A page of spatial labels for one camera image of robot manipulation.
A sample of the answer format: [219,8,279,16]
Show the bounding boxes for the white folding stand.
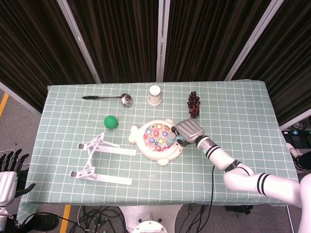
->
[69,132,137,186]

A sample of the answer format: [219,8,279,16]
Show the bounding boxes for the metal ladle black handle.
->
[82,93,134,108]

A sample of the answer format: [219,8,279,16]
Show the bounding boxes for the blue toy handle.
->
[166,132,187,146]

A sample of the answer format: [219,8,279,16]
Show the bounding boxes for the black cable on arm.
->
[203,164,215,233]

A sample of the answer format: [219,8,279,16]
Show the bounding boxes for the green ball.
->
[104,115,119,130]

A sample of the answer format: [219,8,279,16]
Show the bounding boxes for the white paper cup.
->
[147,85,163,106]

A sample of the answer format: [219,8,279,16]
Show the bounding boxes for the fish-shaped toy game board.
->
[128,118,186,166]

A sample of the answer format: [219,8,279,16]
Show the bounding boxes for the green checkered tablecloth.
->
[16,78,299,223]

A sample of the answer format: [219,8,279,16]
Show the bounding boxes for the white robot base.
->
[119,205,183,233]

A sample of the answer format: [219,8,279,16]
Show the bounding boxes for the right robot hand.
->
[170,118,205,147]

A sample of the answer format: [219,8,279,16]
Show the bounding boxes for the black floor cable bundle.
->
[70,205,127,233]

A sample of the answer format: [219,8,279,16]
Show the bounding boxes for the dark red grape bunch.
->
[187,91,201,120]

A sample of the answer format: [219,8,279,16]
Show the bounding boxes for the silver curtain frame post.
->
[155,0,167,83]
[224,0,285,82]
[56,0,102,84]

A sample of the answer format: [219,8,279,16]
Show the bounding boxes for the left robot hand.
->
[0,148,36,204]

